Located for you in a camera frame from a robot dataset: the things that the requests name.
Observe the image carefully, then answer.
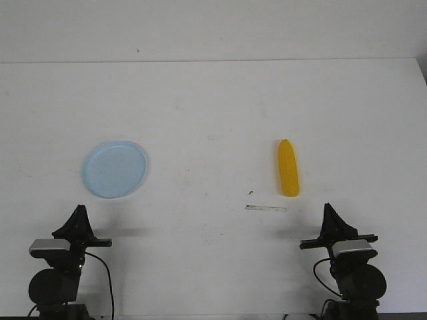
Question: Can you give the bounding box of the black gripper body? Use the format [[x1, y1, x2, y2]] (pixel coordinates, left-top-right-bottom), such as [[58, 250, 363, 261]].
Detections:
[[70, 236, 112, 267], [300, 234, 378, 257]]

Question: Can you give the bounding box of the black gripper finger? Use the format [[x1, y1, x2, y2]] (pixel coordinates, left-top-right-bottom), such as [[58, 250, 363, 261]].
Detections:
[[52, 205, 82, 237], [319, 203, 332, 241], [330, 206, 359, 239], [80, 205, 96, 239]]

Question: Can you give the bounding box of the yellow toy corn cob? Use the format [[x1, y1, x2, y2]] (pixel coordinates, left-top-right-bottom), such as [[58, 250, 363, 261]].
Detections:
[[277, 139, 300, 197]]

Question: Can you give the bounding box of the light blue round plate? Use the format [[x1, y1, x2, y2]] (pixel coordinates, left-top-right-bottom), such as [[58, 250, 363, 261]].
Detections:
[[81, 141, 148, 199]]

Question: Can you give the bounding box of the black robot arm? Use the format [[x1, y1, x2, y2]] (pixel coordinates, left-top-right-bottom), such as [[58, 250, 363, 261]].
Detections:
[[28, 204, 115, 319], [300, 203, 387, 319]]

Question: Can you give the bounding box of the clear tape strip on table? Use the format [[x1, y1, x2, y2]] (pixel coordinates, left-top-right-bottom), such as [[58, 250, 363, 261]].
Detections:
[[245, 205, 288, 213]]

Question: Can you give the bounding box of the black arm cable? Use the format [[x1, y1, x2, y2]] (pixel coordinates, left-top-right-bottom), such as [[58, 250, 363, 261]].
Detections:
[[27, 252, 115, 318], [313, 259, 344, 316]]

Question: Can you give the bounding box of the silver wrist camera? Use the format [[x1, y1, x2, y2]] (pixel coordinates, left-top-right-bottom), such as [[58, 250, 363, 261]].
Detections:
[[29, 239, 71, 259], [332, 239, 378, 259]]

